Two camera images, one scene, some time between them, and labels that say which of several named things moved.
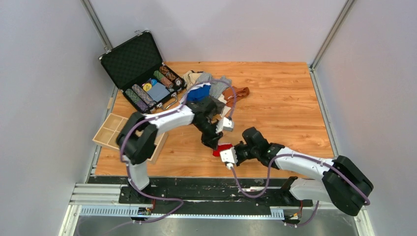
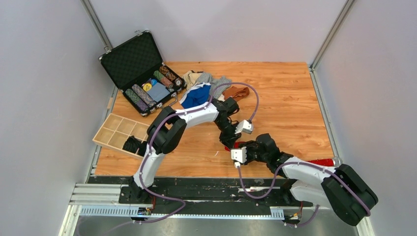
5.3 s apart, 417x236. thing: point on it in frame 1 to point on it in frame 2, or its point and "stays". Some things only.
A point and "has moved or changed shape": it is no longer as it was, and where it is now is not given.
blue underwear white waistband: (198, 93) stays
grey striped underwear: (217, 86) stays
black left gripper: (211, 139) to (229, 140)
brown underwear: (233, 94) stays
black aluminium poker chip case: (136, 67) stays
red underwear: (217, 153) has moved or changed shape
